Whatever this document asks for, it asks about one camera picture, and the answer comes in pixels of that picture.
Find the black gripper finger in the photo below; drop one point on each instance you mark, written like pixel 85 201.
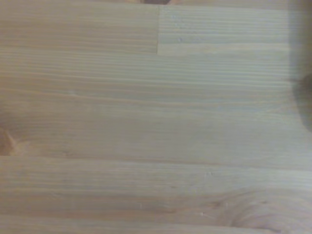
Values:
pixel 306 97

